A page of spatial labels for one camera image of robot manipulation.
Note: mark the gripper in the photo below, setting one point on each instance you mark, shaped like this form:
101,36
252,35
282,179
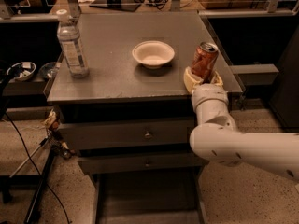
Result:
207,92

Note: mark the red coke can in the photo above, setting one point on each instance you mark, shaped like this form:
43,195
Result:
204,59

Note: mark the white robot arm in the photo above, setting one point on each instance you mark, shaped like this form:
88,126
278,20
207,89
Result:
217,138

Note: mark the grey top drawer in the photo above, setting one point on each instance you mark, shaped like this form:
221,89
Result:
127,133

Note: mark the grey drawer cabinet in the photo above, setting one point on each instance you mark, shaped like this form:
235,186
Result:
118,87

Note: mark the grey middle drawer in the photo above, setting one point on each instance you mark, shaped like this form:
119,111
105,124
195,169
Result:
137,162

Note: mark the grey open bottom drawer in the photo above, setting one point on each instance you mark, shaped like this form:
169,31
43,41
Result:
163,196

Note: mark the grey side shelf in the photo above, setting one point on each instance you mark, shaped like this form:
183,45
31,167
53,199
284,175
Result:
255,74

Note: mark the white paper bowl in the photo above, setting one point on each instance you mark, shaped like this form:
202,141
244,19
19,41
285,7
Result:
153,54

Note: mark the black monitor base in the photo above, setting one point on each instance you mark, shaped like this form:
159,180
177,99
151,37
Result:
120,5

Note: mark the clear plastic water bottle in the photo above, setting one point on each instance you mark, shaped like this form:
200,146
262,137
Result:
69,37

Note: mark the dark blue bowl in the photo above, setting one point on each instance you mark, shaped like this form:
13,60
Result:
49,70

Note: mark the black tripod stand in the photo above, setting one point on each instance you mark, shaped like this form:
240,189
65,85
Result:
36,182

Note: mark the white bowl with items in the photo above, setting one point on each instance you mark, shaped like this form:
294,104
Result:
22,71

